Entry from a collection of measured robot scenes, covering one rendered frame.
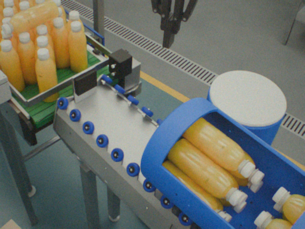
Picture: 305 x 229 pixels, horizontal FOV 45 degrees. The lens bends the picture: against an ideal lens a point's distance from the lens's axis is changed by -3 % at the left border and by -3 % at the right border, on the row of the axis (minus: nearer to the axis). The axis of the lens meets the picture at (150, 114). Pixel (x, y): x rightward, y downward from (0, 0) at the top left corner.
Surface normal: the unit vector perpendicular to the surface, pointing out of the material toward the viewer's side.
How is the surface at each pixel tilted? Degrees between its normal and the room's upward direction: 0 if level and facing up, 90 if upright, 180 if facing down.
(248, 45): 0
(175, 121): 22
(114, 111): 0
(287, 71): 0
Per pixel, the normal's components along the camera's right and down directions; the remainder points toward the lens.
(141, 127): 0.07, -0.68
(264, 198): -0.48, -0.13
